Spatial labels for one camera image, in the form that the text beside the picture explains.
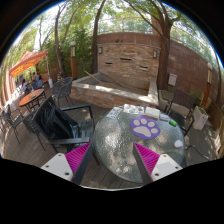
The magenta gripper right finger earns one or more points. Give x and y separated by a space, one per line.
153 166

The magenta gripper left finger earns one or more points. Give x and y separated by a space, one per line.
70 166

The white computer mouse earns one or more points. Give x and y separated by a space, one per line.
178 144

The black chair with bag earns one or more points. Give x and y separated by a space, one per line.
82 133

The round glass patio table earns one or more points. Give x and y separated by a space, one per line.
114 139

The purple paw print mousepad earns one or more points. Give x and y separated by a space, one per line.
144 127

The black backpack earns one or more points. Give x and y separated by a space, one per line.
56 123

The green small object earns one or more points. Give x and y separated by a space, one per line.
172 122

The small white box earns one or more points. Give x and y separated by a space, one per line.
164 117

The white book stack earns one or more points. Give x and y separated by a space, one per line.
152 112

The papers with pictures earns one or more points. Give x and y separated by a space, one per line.
133 109

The magazine on table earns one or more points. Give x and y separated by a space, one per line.
113 113

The dark chair behind table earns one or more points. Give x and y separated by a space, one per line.
180 109

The white bag on ground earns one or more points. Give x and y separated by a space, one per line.
200 118

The grey chair far left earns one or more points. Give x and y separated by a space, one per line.
13 118

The round wooden table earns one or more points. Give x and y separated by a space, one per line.
31 100

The black metal chair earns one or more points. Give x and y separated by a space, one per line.
62 89

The stone fountain basin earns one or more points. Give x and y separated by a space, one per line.
92 89

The orange patio umbrella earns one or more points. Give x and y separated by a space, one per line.
27 60

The wooden lamp post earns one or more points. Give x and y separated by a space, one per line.
73 59

